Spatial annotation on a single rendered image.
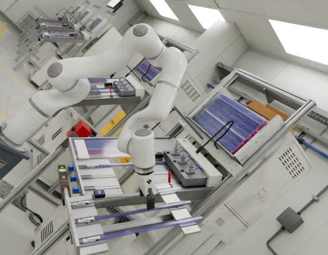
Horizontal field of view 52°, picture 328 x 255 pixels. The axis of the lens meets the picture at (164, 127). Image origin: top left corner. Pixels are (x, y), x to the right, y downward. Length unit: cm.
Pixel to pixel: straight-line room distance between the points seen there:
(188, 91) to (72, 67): 193
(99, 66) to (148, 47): 22
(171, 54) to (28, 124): 67
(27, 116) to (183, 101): 198
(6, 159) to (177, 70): 83
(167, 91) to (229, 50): 412
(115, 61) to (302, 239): 236
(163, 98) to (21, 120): 63
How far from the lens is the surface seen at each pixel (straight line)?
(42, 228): 253
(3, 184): 290
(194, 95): 328
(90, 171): 190
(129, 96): 306
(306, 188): 345
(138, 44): 136
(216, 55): 527
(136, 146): 124
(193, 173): 188
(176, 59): 133
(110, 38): 625
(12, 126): 156
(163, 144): 232
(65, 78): 145
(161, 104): 127
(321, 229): 322
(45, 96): 153
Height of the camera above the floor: 125
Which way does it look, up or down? 1 degrees down
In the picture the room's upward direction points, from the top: 47 degrees clockwise
